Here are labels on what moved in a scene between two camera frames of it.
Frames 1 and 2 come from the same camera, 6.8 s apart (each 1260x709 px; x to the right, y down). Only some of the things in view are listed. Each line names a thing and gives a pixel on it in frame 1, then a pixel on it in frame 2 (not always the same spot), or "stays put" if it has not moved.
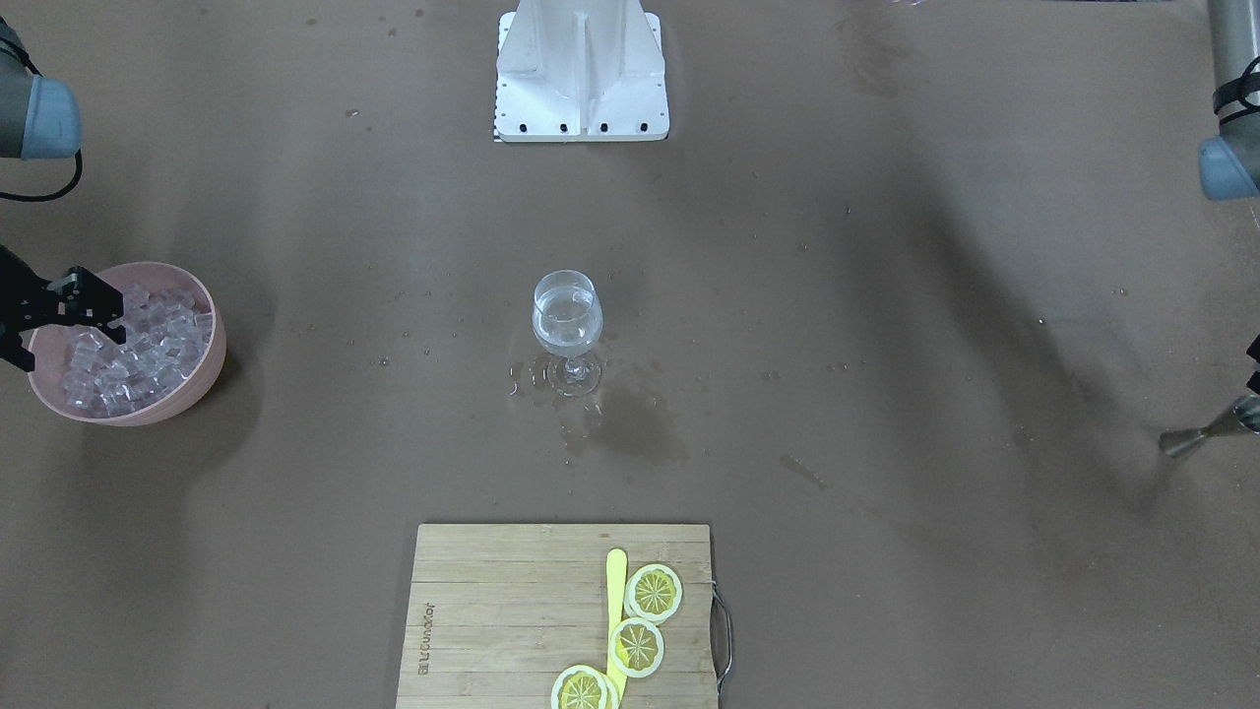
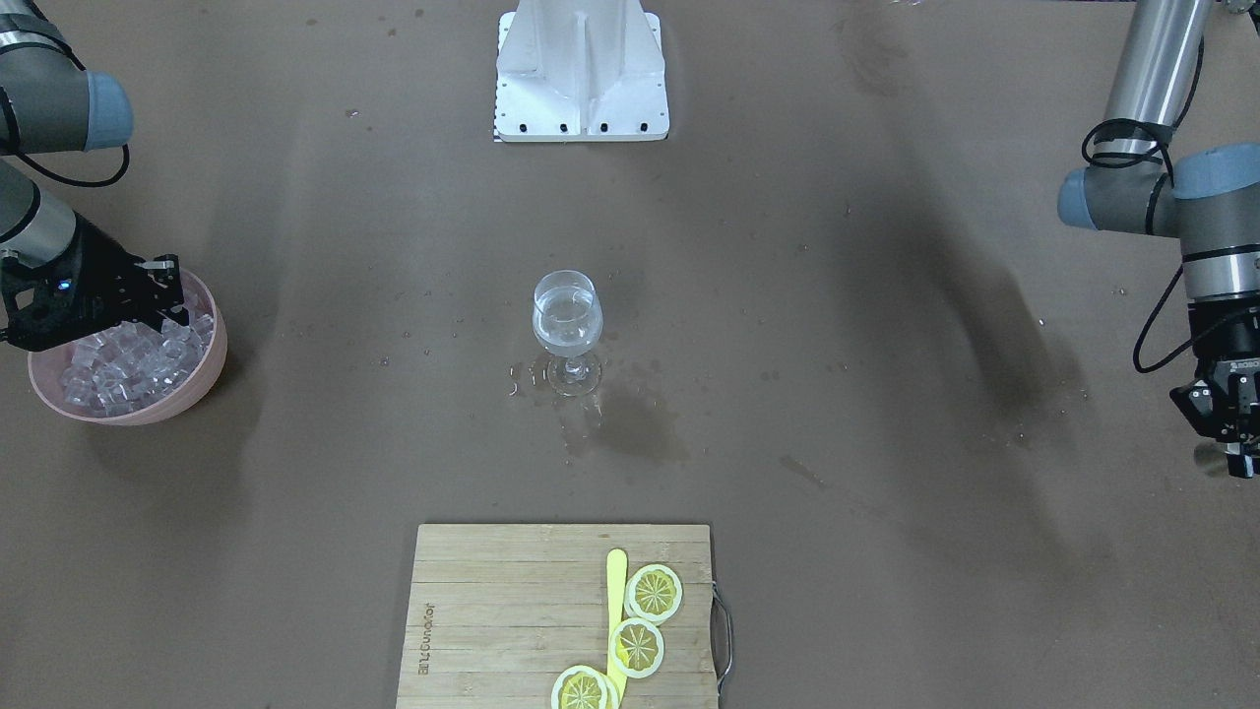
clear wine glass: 567,318 stays put
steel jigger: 1242,414 → 1211,457
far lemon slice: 584,687 stays put
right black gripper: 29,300 → 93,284
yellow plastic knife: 616,589 stays put
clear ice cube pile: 166,334 stays put
